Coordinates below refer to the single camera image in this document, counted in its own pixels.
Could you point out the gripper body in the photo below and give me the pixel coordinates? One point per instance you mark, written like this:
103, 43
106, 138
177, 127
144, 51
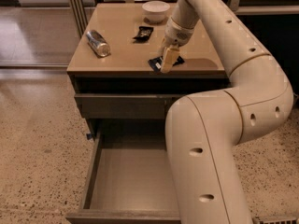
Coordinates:
177, 33

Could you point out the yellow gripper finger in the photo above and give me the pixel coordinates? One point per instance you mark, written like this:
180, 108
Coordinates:
163, 47
170, 56

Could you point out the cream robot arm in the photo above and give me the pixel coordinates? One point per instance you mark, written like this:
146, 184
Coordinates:
202, 128

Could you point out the tan drawer cabinet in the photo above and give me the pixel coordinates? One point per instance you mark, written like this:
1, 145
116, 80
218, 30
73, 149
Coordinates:
126, 70

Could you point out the closed top drawer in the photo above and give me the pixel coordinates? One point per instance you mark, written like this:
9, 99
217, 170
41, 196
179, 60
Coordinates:
115, 106

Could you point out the open middle drawer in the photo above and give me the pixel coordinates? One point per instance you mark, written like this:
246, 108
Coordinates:
129, 179

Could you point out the black snack packet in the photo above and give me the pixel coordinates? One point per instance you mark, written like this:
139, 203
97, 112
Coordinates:
144, 33

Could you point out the white ceramic bowl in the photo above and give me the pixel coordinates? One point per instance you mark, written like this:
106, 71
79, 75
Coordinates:
155, 11

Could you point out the silver metal can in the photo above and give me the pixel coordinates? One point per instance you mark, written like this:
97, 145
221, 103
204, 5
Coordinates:
98, 43

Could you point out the floor vent grille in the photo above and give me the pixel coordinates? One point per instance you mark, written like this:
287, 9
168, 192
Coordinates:
276, 220

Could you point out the metal window frame post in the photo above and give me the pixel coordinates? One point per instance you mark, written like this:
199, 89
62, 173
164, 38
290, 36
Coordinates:
79, 15

